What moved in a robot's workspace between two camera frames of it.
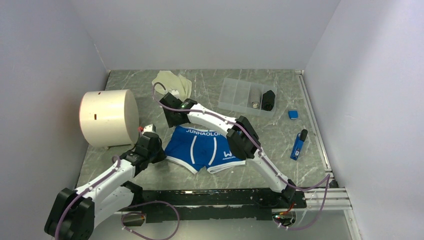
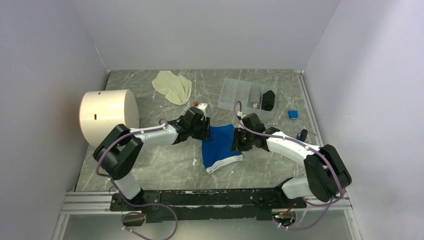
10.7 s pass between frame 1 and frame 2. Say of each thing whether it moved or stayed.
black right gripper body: moved
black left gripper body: moved
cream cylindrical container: stayed
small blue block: stayed
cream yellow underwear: stayed
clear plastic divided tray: stayed
